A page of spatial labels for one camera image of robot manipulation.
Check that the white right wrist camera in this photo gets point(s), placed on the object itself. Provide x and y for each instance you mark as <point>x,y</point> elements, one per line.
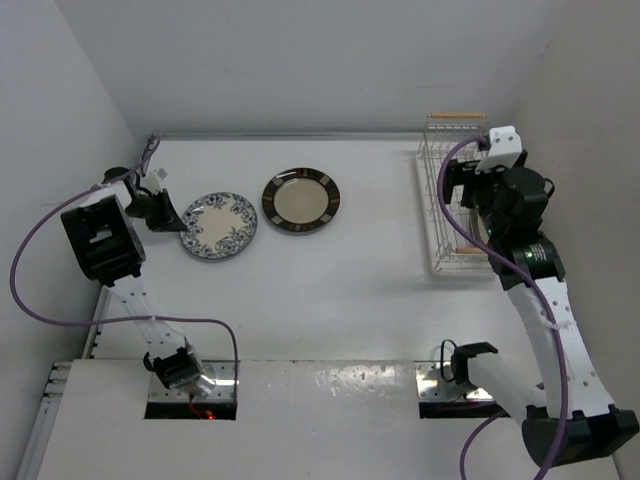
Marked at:
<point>505,148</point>

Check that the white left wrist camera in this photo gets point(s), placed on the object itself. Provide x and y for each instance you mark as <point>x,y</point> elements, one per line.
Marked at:
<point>153,181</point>

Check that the white drain tray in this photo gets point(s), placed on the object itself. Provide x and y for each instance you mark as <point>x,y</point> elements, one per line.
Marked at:
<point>450,254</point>

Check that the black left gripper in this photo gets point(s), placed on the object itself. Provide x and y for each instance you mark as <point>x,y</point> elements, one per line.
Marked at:
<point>168,219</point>

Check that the blue floral plate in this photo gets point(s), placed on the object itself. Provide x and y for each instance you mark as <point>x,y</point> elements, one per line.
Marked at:
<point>219,226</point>

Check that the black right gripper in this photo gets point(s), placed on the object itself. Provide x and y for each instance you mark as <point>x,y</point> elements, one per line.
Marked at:
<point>463,173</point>

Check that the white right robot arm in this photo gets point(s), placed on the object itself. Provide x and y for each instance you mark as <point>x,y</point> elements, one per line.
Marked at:
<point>570,417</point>

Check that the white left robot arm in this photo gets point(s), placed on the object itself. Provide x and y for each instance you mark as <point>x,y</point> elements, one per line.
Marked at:
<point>110,252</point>

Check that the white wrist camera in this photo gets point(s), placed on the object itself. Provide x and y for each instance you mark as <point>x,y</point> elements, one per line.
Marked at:
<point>505,148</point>
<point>153,181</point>

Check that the brown rimmed plate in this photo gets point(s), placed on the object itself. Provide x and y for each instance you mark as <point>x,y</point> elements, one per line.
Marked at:
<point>301,200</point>

